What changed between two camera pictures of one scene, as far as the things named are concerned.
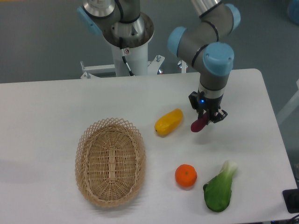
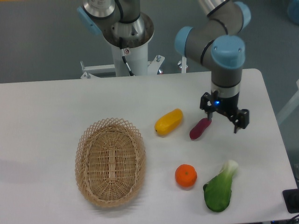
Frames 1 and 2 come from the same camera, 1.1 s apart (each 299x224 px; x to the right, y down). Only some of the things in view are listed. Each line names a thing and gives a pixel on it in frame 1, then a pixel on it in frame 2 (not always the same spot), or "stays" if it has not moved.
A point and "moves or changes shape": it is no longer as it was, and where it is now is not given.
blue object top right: x=293 y=11 stays
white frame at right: x=294 y=102 stays
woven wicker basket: x=110 y=163 stays
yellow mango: x=168 y=122 stays
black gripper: x=199 y=102 to x=240 y=119
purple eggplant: x=199 y=124 moves or changes shape
